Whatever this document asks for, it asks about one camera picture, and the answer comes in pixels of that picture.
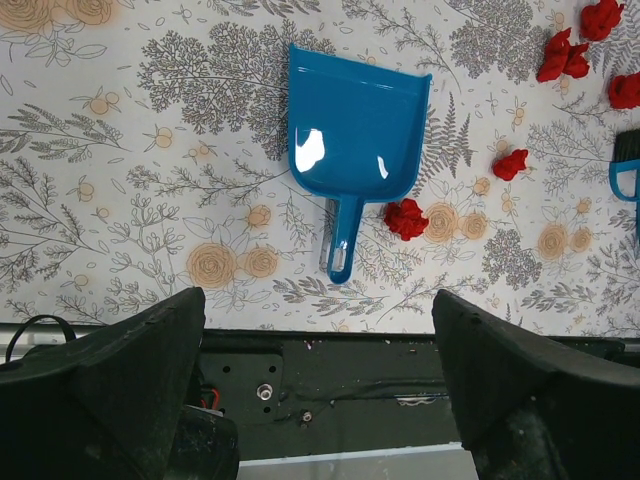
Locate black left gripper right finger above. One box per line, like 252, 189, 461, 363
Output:
432, 290, 639, 479

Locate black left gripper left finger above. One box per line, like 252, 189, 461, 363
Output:
1, 288, 205, 479

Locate blue hand brush black bristles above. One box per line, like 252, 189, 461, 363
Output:
608, 127, 640, 204

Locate blue plastic dustpan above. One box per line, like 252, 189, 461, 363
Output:
287, 46, 432, 284

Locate red paper scrap near dustpan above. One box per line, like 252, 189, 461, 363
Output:
384, 198, 429, 241

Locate red paper scrap middle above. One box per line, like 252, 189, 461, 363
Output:
492, 149, 529, 182

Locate red paper scrap right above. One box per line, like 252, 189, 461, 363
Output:
608, 72, 640, 110

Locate red paper scrap double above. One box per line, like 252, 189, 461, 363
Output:
536, 28, 590, 83

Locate red paper scrap far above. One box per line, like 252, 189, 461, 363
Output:
580, 0, 625, 42

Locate black cable loop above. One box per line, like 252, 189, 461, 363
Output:
3, 314, 77, 365

